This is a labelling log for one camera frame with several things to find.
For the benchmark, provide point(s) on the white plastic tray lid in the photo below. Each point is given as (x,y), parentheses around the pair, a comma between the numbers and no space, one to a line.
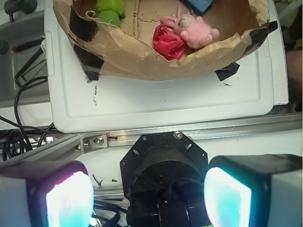
(115,103)

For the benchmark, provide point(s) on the crumpled red paper ball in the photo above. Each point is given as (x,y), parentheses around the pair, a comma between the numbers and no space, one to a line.
(167,43)

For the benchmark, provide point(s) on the pink plush bunny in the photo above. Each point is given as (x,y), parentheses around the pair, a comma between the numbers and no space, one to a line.
(194,31)

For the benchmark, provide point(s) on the green plush toy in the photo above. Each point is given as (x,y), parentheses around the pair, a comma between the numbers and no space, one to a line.
(110,11)

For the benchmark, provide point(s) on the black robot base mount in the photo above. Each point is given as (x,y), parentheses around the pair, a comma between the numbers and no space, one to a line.
(163,179)

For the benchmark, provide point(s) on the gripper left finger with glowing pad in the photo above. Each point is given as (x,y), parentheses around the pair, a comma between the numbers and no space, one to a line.
(45,194)

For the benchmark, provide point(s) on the aluminium extrusion rail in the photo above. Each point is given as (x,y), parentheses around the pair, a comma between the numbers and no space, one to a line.
(269,134)

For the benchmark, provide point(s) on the blue rectangular block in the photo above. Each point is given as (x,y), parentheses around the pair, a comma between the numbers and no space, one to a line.
(199,6)

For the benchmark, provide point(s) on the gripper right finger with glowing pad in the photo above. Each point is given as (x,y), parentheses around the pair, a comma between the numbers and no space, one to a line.
(255,190)

